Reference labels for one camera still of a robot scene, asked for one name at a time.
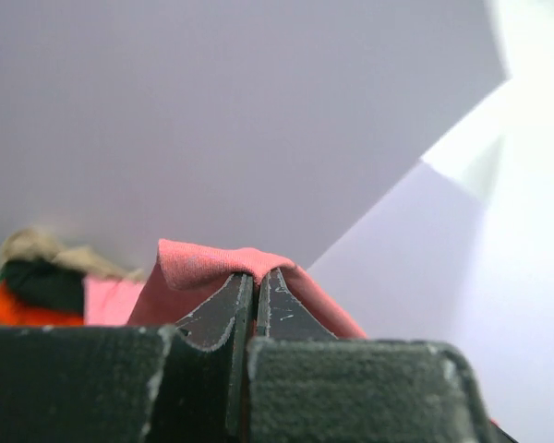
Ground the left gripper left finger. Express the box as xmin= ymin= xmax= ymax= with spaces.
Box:
xmin=177 ymin=273 xmax=254 ymax=437

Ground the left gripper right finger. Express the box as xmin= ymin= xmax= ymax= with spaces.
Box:
xmin=256 ymin=269 xmax=336 ymax=341

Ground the dusty rose t shirt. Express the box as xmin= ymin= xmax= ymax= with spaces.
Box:
xmin=127 ymin=239 xmax=367 ymax=339

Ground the light pink t shirt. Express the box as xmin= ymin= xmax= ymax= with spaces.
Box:
xmin=83 ymin=276 xmax=145 ymax=327

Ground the black t shirt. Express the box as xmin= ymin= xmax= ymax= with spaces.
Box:
xmin=2 ymin=259 xmax=85 ymax=315

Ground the beige t shirt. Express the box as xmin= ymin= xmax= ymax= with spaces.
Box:
xmin=0 ymin=228 xmax=144 ymax=282

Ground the orange t shirt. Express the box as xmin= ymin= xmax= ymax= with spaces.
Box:
xmin=0 ymin=282 xmax=84 ymax=327

